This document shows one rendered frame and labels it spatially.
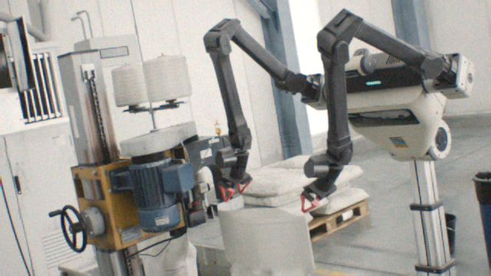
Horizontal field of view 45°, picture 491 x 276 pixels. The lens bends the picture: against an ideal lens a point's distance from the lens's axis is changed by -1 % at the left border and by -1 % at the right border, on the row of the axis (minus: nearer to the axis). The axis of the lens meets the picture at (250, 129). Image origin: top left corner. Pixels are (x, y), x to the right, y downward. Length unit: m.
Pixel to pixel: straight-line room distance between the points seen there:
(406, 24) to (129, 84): 8.83
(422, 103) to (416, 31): 8.66
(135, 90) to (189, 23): 5.26
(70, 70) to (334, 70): 0.99
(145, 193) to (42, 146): 3.03
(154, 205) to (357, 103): 0.84
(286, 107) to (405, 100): 6.29
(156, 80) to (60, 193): 3.08
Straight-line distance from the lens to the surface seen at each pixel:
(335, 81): 1.77
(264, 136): 8.24
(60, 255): 5.20
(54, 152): 5.13
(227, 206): 2.55
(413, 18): 10.83
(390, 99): 2.21
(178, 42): 7.47
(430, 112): 2.21
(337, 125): 1.86
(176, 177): 2.07
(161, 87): 2.17
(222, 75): 2.14
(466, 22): 10.64
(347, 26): 1.70
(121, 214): 2.27
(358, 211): 5.98
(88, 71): 2.26
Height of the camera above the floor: 1.59
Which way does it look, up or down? 6 degrees down
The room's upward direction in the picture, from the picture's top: 10 degrees counter-clockwise
